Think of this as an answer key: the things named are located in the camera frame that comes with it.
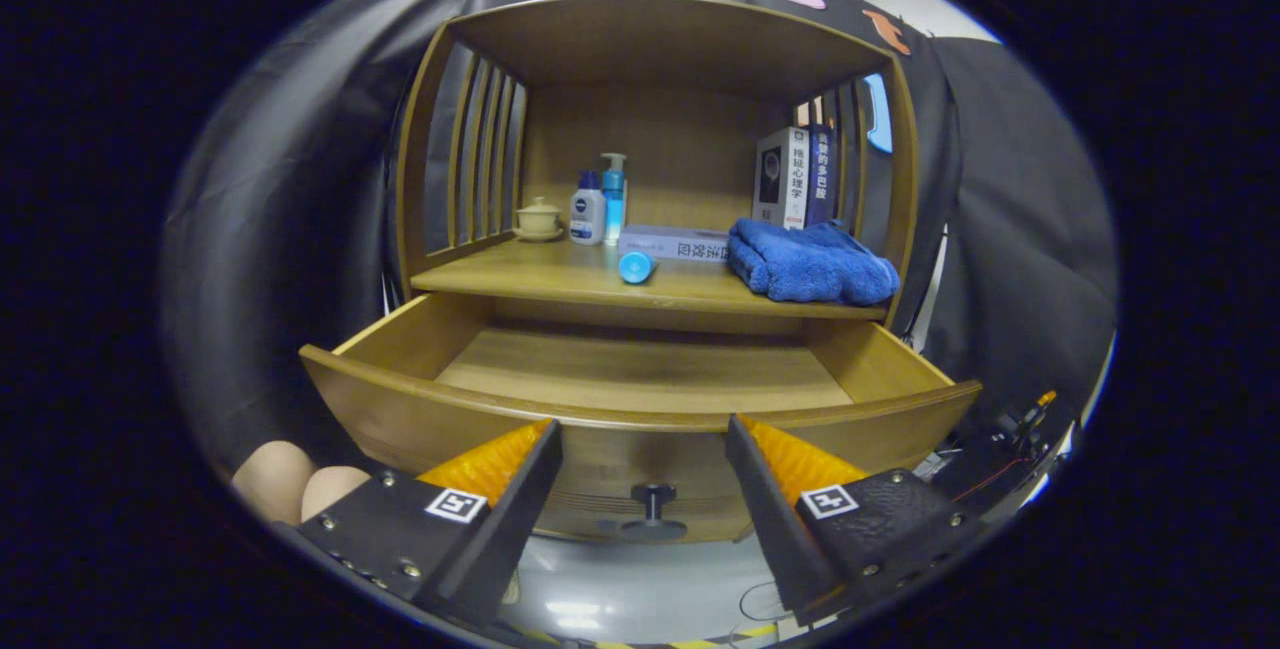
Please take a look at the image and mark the blue folded towel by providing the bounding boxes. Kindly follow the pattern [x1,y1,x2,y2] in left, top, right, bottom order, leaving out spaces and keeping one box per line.
[726,218,901,306]

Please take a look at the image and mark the flat-lying white book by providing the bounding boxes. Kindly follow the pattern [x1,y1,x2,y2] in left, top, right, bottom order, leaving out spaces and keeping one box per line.
[618,224,733,264]

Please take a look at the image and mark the white upright book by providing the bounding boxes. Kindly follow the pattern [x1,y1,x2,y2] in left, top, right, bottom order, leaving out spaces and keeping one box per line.
[752,126,811,230]

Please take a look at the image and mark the beige lidded teacup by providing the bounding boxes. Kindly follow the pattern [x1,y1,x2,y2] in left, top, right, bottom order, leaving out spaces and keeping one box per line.
[514,196,566,242]

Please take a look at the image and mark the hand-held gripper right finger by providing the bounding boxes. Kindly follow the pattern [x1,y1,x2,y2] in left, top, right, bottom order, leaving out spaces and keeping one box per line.
[725,414,989,627]

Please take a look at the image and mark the dark blue upright book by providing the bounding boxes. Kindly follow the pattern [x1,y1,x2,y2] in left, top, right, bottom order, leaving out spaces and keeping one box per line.
[805,124,836,227]

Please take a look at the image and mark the wooden countertop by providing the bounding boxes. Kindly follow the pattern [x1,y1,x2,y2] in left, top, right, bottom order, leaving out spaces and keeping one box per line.
[410,237,891,322]

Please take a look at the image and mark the black floor cables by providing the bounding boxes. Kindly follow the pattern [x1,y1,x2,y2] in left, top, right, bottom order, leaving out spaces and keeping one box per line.
[738,579,801,630]

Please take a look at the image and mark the white bottle with blue cap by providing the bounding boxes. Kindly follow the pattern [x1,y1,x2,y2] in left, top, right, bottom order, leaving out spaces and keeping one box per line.
[569,170,607,247]

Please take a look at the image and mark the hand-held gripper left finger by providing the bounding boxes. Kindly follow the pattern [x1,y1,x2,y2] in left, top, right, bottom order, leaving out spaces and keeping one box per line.
[298,418,564,628]

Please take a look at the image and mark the wooden drawer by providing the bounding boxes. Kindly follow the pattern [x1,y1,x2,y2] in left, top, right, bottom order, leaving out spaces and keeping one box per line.
[298,291,984,544]

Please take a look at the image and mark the blue pump bottle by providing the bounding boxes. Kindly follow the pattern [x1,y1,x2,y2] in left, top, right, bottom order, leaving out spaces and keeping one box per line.
[600,152,629,245]

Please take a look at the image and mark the wooden cabinet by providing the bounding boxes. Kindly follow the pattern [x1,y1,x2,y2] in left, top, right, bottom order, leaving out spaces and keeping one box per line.
[393,0,921,545]

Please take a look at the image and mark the black drawer knob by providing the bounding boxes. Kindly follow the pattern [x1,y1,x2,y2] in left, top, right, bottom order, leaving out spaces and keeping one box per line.
[620,483,689,543]

